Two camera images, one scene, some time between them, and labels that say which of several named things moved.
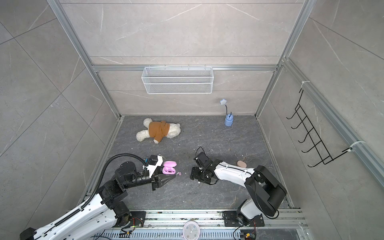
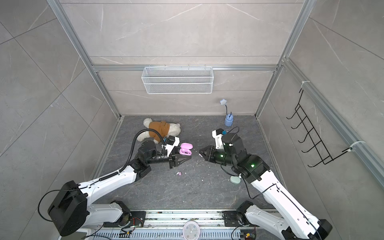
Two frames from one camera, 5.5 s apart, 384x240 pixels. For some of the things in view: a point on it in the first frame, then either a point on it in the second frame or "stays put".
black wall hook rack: [318, 145] stays put
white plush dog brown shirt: [158, 130] stays put
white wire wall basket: [178, 80] stays put
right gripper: [194, 175] to [209, 156]
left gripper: [156, 180] to [173, 159]
